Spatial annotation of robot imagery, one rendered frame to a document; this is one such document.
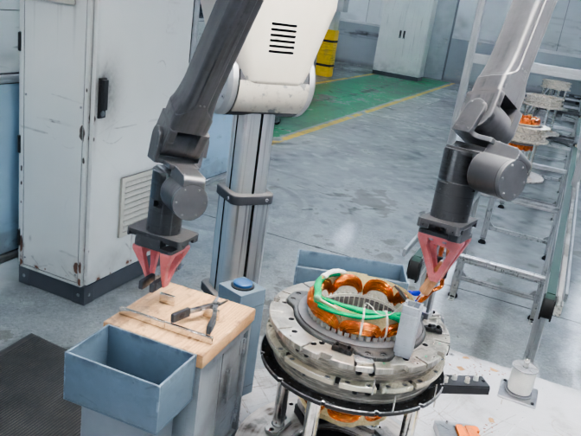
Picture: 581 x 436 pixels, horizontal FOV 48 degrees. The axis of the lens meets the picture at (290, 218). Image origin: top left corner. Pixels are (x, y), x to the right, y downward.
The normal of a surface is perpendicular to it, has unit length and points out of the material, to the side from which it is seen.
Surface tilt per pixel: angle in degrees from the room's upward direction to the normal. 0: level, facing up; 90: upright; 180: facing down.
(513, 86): 76
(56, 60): 90
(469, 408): 0
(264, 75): 90
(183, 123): 116
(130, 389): 90
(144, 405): 90
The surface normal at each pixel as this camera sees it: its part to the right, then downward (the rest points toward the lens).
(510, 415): 0.14, -0.94
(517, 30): -0.63, -0.45
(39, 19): -0.39, 0.25
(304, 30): 0.47, 0.34
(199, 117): 0.32, 0.72
